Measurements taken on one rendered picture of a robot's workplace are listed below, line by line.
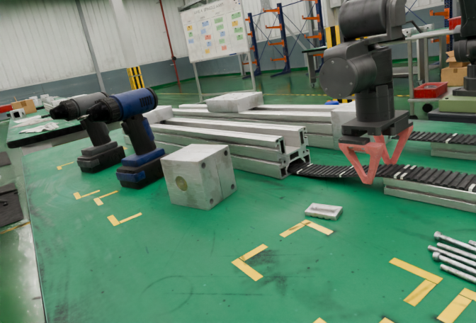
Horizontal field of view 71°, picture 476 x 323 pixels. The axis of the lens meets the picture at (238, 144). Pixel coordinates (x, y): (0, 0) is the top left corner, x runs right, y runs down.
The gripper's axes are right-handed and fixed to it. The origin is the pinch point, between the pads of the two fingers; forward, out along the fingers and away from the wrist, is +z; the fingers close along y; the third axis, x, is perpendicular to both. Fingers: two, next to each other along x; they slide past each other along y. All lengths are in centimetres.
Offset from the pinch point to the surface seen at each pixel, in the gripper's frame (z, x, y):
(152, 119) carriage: -7, -75, 2
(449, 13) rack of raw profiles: -19, -236, -753
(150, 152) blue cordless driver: -4, -48, 18
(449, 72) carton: 60, -152, -494
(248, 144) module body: -3.0, -27.9, 3.8
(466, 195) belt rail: 0.8, 13.1, 1.9
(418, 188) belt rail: 1.1, 7.0, 1.9
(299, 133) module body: -4.0, -19.1, -3.7
